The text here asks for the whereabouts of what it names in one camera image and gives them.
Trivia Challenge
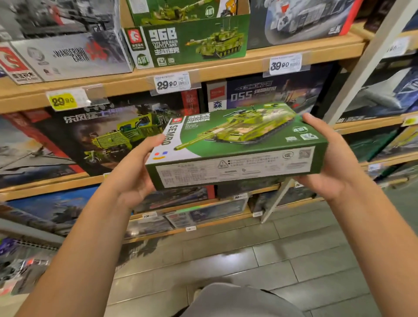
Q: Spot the wooden shelf unit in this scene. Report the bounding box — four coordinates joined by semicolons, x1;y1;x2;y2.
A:
0;20;418;246

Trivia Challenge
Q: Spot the grey display carton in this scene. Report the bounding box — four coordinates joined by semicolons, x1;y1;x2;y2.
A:
0;29;135;86

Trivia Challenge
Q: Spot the row of Challenger tank boxes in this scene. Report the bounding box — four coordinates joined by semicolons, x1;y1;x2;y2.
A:
248;0;363;50

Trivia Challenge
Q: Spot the person's grey clothing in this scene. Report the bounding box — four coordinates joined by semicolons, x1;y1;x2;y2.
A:
179;282;304;317

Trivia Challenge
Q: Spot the person's left forearm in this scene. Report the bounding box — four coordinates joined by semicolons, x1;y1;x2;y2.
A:
16;186;141;317

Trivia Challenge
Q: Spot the green display carton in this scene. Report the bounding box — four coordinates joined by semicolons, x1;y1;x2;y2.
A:
123;14;251;69

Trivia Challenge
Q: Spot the green 96B tank box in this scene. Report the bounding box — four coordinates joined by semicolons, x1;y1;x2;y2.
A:
145;102;329;192

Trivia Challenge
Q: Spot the person's right hand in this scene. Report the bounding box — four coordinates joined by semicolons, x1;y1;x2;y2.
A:
295;112;368;203

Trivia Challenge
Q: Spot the person's left hand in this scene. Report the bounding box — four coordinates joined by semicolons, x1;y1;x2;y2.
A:
103;134;167;211

